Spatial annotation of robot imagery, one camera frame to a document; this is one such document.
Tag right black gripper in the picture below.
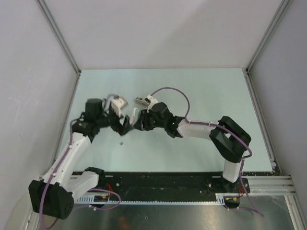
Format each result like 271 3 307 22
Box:
133 109 166 131

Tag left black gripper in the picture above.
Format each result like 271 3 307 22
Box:
96 104 133 135

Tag beige black stapler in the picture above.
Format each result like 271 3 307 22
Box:
134 97 151 107

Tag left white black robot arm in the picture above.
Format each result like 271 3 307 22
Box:
28 94 132 219

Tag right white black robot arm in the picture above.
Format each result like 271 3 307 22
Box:
130 98 251 192

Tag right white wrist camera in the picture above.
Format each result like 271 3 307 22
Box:
145 95 159 112

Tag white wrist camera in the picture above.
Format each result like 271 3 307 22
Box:
104 94 128 118
145 95 159 112

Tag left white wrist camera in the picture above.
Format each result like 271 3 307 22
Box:
104 94 128 118

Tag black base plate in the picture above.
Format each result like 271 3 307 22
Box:
77 172 250 207

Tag grey slotted cable duct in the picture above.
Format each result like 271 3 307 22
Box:
76 193 243 206

